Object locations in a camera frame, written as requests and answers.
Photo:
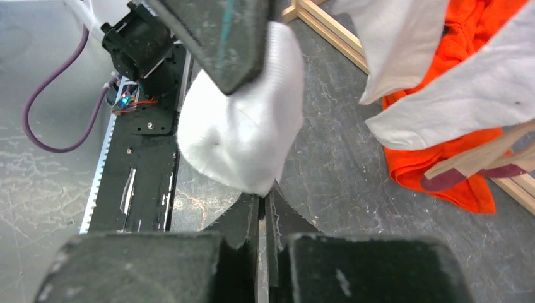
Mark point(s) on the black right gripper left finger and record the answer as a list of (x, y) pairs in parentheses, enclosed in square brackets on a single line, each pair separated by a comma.
[(216, 264)]

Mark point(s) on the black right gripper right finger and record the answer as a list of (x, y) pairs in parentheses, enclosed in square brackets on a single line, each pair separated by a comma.
[(306, 265)]

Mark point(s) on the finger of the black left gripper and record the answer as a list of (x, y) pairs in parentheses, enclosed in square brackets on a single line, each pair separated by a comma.
[(227, 38)]

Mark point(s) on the white sock with black stripes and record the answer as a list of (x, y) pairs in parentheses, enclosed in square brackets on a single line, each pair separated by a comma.
[(242, 140)]

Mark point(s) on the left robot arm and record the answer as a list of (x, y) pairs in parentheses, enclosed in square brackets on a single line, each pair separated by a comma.
[(138, 44)]

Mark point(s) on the hanging white sock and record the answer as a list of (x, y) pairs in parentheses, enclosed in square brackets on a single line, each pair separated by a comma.
[(492, 88), (399, 39)]

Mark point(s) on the tan sock maroon toe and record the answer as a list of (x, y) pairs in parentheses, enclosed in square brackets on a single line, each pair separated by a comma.
[(489, 160)]

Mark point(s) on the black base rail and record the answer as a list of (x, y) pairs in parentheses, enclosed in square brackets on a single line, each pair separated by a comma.
[(136, 173)]

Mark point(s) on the wooden drying rack frame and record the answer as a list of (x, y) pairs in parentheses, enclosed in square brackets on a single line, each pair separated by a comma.
[(520, 188)]

